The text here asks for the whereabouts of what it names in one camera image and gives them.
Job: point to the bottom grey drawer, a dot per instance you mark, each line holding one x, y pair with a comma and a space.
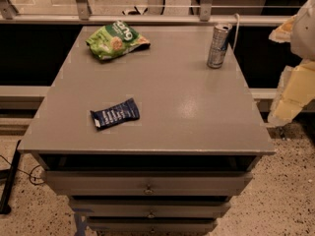
152, 225

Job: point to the black floor stand bar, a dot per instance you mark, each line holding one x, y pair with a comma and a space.
9, 178

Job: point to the blue rxbar blueberry wrapper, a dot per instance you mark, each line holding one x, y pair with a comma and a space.
120, 113

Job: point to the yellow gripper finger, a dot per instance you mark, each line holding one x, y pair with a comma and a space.
282, 33
295, 90

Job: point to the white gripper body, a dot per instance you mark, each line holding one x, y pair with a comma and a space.
305, 33

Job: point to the middle grey drawer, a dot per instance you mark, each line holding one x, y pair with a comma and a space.
156, 208

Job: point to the green rice chip bag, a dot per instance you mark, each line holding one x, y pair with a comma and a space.
115, 40

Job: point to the top grey drawer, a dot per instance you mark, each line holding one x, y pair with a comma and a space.
80, 183

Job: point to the metal railing frame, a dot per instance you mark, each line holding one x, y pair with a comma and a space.
144, 12

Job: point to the grey drawer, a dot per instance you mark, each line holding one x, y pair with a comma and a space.
156, 208
152, 225
80, 183

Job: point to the silver energy drink can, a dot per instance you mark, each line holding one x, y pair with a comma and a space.
219, 45

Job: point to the grey drawer cabinet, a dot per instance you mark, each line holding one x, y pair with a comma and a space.
192, 118

